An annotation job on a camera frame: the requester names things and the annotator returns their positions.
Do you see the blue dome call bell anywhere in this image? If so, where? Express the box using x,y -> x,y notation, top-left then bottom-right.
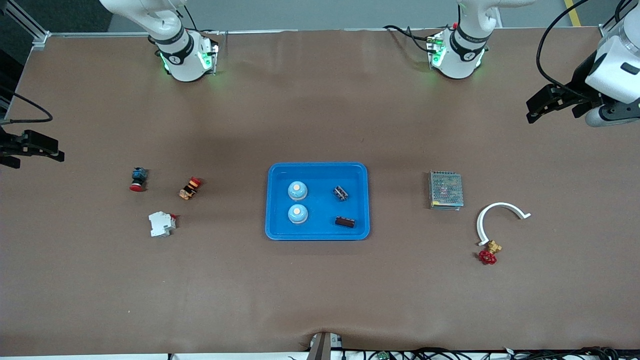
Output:
287,204 -> 309,225
287,180 -> 309,202

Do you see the brass valve red handle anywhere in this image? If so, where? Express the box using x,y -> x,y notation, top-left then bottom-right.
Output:
478,240 -> 503,266

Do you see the brown table mat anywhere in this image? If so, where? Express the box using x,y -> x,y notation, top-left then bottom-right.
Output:
0,27 -> 640,357

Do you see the red button orange black body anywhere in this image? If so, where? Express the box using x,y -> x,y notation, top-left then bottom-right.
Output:
179,176 -> 203,201

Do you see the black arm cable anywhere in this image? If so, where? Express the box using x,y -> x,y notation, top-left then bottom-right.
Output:
0,85 -> 54,125
536,0 -> 631,93

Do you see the aluminium frame rail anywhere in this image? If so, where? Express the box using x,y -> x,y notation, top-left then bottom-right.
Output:
0,0 -> 52,52

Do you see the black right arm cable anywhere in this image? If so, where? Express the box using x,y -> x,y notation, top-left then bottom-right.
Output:
0,85 -> 54,125

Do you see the metal mesh power supply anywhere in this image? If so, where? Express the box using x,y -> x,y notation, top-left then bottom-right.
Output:
428,170 -> 465,211

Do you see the white curved plastic piece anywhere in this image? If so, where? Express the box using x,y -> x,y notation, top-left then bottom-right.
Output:
476,202 -> 532,247

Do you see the red button blue black body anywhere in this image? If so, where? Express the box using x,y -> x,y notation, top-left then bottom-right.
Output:
129,167 -> 149,193

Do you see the grey metal camera bracket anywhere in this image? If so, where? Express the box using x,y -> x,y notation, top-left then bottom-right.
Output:
309,331 -> 344,360

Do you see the blue plastic tray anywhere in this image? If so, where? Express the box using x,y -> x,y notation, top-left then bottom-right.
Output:
264,161 -> 371,241

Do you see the white circuit breaker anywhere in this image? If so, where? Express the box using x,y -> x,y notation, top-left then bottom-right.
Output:
148,211 -> 177,238

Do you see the black cable bundle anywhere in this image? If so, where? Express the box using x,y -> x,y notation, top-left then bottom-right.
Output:
343,347 -> 640,360

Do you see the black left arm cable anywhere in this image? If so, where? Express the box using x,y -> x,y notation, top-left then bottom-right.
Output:
536,0 -> 631,93

